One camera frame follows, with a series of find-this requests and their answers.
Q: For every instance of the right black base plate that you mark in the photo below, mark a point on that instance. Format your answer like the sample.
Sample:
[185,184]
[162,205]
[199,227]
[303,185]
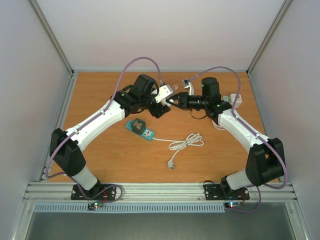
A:
[216,191]

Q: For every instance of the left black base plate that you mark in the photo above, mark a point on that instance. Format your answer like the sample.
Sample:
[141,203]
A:
[100,192]

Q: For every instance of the right controller board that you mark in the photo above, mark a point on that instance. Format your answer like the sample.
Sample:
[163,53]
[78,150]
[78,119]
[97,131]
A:
[233,204]

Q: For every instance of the white cube adapter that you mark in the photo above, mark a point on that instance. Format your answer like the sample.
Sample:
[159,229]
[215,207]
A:
[234,98]

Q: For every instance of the teal power strip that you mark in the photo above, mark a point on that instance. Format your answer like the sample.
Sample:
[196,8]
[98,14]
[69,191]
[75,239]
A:
[147,135]

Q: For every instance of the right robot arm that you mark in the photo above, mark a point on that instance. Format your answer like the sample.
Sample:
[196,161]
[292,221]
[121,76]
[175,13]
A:
[266,158]

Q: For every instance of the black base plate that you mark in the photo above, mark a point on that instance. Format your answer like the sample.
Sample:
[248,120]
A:
[216,191]
[100,192]

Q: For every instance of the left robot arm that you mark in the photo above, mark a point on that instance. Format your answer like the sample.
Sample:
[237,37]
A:
[67,146]

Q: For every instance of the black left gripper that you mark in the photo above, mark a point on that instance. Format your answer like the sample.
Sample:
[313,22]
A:
[159,111]

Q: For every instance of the dark green dragon cube adapter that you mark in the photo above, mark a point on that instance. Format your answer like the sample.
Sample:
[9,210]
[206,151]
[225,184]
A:
[138,126]

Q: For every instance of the grey slotted cable duct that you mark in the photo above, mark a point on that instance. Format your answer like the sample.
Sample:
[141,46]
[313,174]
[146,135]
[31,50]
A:
[131,208]

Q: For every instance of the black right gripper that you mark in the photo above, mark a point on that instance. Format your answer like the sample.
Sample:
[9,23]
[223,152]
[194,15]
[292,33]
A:
[183,100]

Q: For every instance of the aluminium frame rail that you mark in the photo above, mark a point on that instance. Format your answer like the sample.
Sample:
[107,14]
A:
[149,193]

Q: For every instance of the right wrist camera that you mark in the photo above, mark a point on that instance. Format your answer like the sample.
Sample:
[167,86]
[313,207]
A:
[187,84]

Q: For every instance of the controller board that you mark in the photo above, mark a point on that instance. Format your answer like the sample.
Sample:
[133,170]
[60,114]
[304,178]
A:
[95,205]
[233,204]

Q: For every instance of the light green plug adapter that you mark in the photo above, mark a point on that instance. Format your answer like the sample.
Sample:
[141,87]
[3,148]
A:
[225,98]

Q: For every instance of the left controller board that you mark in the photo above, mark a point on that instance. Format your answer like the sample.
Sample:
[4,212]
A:
[95,205]

